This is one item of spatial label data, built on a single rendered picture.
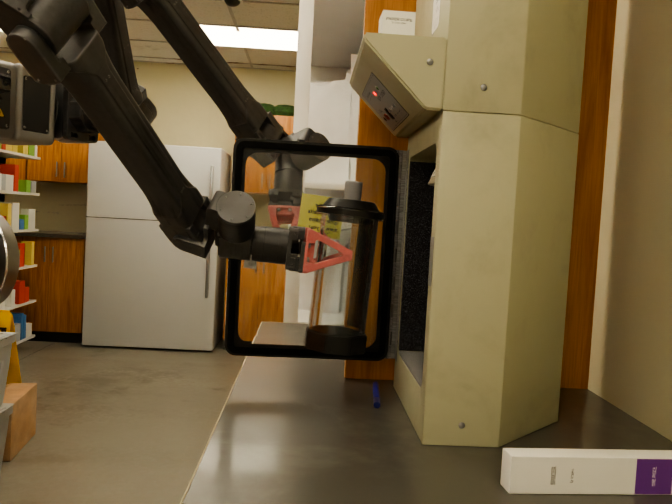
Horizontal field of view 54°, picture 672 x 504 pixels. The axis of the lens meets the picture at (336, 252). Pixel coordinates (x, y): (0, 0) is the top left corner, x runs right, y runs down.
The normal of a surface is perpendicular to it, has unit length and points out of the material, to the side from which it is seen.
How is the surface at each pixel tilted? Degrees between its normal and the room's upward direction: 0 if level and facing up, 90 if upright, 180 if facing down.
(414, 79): 90
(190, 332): 90
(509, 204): 90
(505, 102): 90
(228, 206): 57
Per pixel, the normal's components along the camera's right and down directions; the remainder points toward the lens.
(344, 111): -0.12, -0.09
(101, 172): 0.04, 0.05
